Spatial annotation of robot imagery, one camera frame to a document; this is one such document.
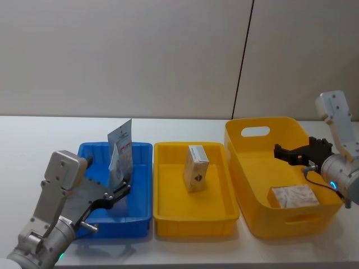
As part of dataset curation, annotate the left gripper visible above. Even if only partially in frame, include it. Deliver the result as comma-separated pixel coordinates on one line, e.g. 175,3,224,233
59,172,132,225

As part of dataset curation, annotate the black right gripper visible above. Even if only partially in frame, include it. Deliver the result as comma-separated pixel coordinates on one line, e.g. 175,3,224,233
273,136,334,169

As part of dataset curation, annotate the white printed pouch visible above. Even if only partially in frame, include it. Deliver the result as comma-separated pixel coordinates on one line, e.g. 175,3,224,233
107,118,134,189

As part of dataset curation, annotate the blue plastic bin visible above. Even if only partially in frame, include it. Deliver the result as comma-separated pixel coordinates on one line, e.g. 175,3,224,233
74,141,154,239

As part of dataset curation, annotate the flat patterned beige packet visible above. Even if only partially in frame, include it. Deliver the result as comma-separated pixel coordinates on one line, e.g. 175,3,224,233
270,184,321,209

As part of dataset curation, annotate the yellow plastic tray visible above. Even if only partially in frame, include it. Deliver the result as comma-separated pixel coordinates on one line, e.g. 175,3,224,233
153,141,241,238

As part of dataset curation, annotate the beige carton box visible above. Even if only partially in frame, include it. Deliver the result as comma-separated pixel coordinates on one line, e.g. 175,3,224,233
183,144,210,193

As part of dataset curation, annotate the thin dark right gripper cable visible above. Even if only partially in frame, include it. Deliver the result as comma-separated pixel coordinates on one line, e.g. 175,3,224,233
301,164,346,200

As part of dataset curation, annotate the yellow plastic basket with handles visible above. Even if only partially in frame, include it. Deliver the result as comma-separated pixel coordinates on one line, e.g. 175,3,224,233
224,117,344,239

